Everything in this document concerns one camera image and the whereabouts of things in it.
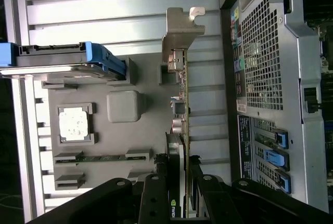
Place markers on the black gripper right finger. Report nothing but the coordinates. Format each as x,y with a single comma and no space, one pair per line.
260,203

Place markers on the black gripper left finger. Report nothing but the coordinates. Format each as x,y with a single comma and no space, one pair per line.
104,203

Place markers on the green RAM stick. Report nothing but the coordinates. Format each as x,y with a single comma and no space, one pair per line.
104,158

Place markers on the grey parts rack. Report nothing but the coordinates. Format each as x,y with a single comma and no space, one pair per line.
117,135

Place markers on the silver CPU chip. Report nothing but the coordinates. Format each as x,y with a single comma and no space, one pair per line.
74,124

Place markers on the open black PC case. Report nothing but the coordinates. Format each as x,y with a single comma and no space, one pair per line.
299,78

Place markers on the hard disk in blue caddy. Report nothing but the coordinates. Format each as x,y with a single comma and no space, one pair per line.
52,57

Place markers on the green Dell motherboard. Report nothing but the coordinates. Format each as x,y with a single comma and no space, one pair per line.
326,34

